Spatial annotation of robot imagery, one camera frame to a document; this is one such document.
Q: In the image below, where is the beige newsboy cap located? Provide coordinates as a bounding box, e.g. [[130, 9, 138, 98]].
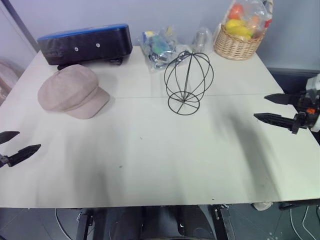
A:
[[37, 64, 111, 120]]

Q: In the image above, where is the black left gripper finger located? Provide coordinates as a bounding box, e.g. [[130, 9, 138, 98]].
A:
[[0, 130, 21, 145], [5, 143, 42, 168]]

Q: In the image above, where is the clear plastic bag of items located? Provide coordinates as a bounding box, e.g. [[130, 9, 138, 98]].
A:
[[136, 24, 194, 74]]

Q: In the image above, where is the white cable on floor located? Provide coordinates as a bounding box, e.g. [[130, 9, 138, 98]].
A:
[[289, 206, 312, 240]]

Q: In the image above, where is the black wire hat stand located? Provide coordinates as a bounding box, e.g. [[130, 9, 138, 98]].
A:
[[163, 50, 215, 116]]

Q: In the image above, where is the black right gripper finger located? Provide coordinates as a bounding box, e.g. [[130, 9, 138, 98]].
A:
[[264, 93, 300, 106], [253, 112, 307, 136]]

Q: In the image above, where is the white object under table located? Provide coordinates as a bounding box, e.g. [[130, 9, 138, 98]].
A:
[[251, 201, 273, 212]]

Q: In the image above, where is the black metal table leg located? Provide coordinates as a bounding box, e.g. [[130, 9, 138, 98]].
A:
[[76, 211, 95, 240], [211, 203, 235, 240]]

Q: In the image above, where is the black case with blue lid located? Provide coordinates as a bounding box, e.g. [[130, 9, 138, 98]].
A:
[[37, 23, 134, 67]]

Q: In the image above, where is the clear plastic cup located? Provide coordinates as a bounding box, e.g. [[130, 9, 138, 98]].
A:
[[192, 26, 214, 54]]

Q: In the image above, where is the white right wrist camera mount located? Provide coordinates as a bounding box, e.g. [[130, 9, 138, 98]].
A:
[[305, 73, 320, 94]]

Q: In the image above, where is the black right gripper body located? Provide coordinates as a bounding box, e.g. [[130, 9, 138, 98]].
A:
[[297, 90, 320, 127]]

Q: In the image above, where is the woven wicker basket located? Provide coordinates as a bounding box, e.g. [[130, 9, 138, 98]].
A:
[[213, 23, 267, 61]]

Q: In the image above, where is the dark blue cabinet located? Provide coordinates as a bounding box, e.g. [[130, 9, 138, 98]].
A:
[[266, 66, 320, 95]]

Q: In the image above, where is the plastic bag of toy fruit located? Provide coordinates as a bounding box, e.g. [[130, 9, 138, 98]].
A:
[[222, 0, 276, 41]]

